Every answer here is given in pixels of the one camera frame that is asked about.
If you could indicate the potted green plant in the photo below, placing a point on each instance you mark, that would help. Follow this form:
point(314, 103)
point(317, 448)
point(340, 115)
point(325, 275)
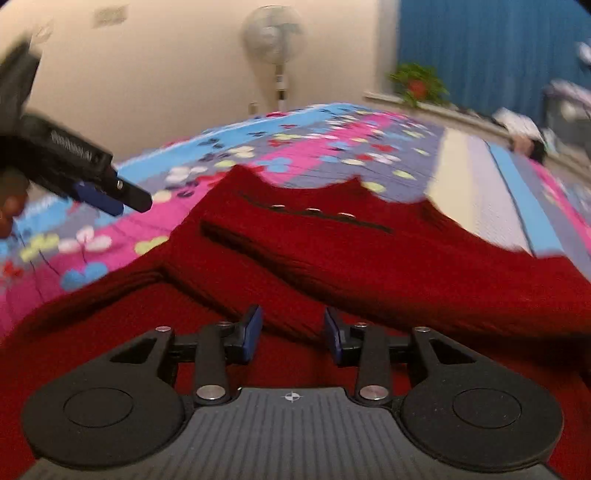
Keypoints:
point(416, 84)

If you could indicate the white standing fan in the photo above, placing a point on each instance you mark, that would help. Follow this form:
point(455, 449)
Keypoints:
point(274, 34)

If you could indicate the blue window curtain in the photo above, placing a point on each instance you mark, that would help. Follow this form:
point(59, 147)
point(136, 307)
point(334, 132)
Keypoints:
point(494, 54)

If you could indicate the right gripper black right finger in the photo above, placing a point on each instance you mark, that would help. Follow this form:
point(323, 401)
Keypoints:
point(457, 406)

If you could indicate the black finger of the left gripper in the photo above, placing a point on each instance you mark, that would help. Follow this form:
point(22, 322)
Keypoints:
point(132, 196)
point(89, 195)

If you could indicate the clear plastic storage bin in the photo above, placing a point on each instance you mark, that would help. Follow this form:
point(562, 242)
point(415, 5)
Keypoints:
point(567, 112)

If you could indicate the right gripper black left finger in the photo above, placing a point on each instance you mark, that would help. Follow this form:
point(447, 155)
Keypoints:
point(134, 400)

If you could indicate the colourful floral striped bedspread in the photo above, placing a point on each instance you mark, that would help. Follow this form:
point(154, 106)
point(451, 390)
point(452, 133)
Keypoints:
point(59, 246)

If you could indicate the person's left hand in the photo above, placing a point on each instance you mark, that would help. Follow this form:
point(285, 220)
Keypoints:
point(14, 197)

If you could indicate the dark red knit sweater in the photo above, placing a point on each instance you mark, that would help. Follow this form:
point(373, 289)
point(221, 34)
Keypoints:
point(294, 253)

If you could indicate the white clothes pile on sill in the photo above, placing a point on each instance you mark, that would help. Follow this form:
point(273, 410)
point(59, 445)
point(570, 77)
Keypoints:
point(518, 125)

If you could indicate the pink and black garment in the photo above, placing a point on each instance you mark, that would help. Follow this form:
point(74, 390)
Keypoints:
point(534, 149)

